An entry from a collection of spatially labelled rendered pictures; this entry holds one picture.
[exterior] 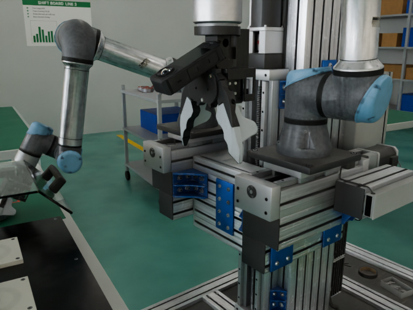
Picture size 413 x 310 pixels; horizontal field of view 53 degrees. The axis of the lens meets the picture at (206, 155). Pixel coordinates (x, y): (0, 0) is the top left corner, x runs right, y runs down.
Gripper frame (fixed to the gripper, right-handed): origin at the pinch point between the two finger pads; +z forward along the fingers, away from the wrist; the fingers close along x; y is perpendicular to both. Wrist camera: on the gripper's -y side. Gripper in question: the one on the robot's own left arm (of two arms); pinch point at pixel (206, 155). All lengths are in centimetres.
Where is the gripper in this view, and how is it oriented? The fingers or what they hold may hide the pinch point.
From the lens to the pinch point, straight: 66.7
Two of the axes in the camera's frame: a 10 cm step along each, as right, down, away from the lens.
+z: 0.0, 9.6, 2.6
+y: 7.9, -1.6, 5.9
